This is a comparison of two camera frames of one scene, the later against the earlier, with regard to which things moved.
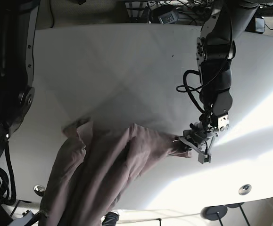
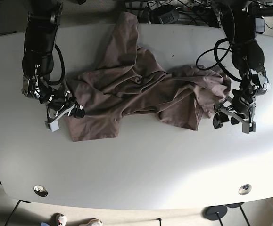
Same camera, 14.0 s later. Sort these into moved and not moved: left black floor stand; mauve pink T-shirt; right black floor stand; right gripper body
Moved: right gripper body; mauve pink T-shirt
Not moved: right black floor stand; left black floor stand
